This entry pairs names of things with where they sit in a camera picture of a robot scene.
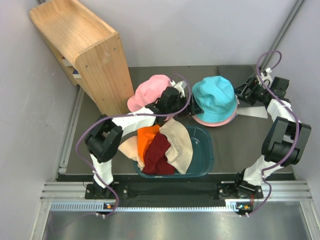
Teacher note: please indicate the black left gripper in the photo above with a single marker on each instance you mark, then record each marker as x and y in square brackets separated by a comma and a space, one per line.
[193, 108]

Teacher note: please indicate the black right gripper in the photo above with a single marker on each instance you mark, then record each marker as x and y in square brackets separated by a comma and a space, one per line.
[252, 84]

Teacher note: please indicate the light pink bucket hat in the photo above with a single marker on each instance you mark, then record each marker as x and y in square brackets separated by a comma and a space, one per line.
[215, 124]

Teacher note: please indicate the turquoise bucket hat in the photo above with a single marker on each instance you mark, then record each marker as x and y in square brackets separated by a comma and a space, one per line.
[216, 97]

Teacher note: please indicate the beige bucket hat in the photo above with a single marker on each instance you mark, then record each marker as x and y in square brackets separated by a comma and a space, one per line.
[180, 153]

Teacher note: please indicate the dark red bucket hat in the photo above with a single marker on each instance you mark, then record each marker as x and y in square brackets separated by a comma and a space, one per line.
[155, 160]

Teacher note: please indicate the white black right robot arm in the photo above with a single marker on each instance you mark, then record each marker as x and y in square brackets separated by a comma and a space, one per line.
[286, 139]

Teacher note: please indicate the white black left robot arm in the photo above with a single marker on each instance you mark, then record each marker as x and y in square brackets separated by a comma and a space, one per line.
[103, 138]

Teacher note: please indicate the teal plastic basin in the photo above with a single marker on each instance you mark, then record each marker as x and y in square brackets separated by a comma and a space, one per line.
[202, 159]

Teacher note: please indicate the orange bucket hat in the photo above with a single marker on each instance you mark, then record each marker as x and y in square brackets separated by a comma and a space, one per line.
[145, 136]

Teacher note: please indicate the peach bucket hat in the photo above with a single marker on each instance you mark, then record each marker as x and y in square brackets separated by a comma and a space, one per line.
[130, 149]

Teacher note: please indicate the wooden shelf unit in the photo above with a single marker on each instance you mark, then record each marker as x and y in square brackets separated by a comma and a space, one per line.
[92, 47]

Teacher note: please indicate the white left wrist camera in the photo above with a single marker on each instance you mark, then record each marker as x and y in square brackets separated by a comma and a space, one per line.
[180, 86]

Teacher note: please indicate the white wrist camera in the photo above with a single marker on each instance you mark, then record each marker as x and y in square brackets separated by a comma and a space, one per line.
[266, 76]
[180, 86]

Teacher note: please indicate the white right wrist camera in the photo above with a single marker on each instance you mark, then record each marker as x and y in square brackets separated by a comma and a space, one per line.
[266, 76]

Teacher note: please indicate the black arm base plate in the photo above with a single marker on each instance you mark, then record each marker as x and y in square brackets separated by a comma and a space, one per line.
[213, 190]

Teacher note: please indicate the aluminium frame rail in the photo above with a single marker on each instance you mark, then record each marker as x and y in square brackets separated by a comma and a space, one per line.
[286, 211]

